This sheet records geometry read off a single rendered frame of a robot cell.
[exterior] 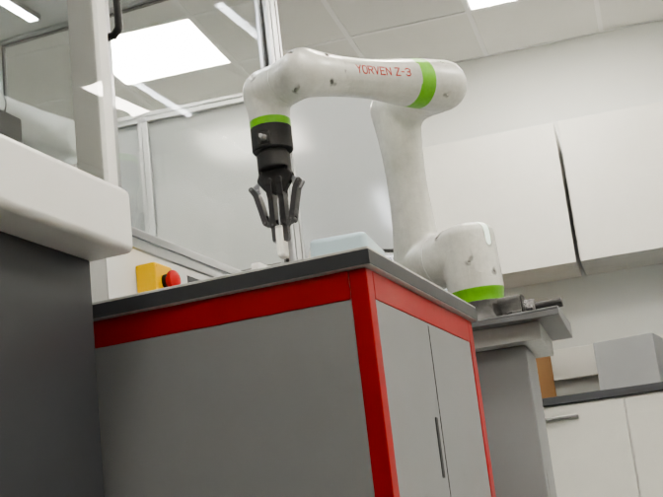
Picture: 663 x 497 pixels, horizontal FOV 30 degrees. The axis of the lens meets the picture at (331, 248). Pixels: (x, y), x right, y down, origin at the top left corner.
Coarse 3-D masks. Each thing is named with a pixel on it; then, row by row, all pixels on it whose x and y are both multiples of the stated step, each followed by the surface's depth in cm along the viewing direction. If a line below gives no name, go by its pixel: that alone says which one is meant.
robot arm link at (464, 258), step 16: (464, 224) 283; (480, 224) 283; (432, 240) 289; (448, 240) 283; (464, 240) 281; (480, 240) 281; (432, 256) 287; (448, 256) 283; (464, 256) 281; (480, 256) 280; (496, 256) 283; (432, 272) 288; (448, 272) 283; (464, 272) 280; (480, 272) 280; (496, 272) 282; (448, 288) 284; (464, 288) 280; (480, 288) 279; (496, 288) 280
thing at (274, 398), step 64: (320, 256) 189; (384, 256) 193; (128, 320) 200; (192, 320) 196; (256, 320) 192; (320, 320) 188; (384, 320) 191; (448, 320) 226; (128, 384) 198; (192, 384) 194; (256, 384) 190; (320, 384) 186; (384, 384) 184; (448, 384) 218; (128, 448) 196; (192, 448) 192; (256, 448) 188; (320, 448) 184; (384, 448) 180; (448, 448) 210
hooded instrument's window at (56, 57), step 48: (0, 0) 172; (48, 0) 184; (96, 0) 198; (0, 48) 170; (48, 48) 182; (96, 48) 195; (0, 96) 168; (48, 96) 179; (96, 96) 192; (48, 144) 177; (96, 144) 189
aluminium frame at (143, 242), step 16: (272, 0) 346; (272, 16) 343; (272, 32) 341; (272, 48) 338; (112, 80) 249; (112, 96) 248; (288, 192) 328; (144, 240) 248; (160, 240) 254; (160, 256) 253; (176, 256) 259; (192, 256) 267; (304, 256) 330; (208, 272) 272; (224, 272) 282
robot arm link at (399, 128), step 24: (384, 120) 303; (408, 120) 301; (384, 144) 303; (408, 144) 301; (408, 168) 300; (408, 192) 298; (408, 216) 297; (432, 216) 300; (408, 240) 295; (408, 264) 293
